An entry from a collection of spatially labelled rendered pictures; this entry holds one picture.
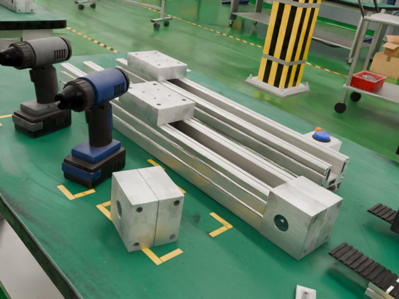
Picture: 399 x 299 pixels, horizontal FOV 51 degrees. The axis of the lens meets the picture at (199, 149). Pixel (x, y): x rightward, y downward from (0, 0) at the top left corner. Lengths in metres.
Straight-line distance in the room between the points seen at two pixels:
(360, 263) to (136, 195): 0.38
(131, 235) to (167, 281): 0.09
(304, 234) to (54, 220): 0.43
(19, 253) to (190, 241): 0.93
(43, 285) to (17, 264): 0.13
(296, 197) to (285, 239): 0.08
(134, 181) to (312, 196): 0.31
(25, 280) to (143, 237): 0.83
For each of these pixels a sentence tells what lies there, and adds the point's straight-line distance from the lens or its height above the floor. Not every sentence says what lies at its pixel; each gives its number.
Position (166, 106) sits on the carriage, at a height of 0.90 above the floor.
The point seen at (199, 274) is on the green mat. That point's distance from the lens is 0.68.
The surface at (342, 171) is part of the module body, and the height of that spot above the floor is 0.83.
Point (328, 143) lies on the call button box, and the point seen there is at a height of 0.84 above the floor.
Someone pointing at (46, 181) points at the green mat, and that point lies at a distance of 0.88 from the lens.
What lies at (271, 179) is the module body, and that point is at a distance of 0.83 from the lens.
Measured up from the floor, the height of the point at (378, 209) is 0.81.
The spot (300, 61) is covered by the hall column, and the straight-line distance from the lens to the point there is 4.31.
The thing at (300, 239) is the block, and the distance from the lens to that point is 0.74.
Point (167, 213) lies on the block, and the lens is 0.69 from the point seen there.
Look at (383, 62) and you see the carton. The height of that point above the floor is 0.15.
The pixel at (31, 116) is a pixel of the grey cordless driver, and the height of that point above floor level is 0.83.
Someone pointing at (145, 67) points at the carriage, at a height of 0.89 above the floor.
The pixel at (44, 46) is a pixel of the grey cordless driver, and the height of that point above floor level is 0.99.
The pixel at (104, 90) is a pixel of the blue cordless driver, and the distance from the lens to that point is 0.79.
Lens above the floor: 1.25
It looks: 27 degrees down
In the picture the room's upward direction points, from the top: 9 degrees clockwise
